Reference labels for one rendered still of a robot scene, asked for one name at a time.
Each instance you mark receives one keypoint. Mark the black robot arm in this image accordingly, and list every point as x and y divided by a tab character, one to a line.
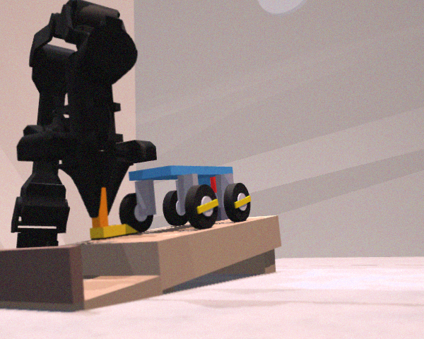
105	54

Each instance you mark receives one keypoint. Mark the yellow wheel chock with orange handle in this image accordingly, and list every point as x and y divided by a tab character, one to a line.
100	225

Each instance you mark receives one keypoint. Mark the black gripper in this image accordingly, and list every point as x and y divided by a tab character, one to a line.
92	129

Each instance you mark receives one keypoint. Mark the tan wooden ramp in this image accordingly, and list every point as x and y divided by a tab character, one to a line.
102	272

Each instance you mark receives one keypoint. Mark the small blue trolley with black wheels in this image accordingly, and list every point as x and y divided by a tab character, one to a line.
193	200

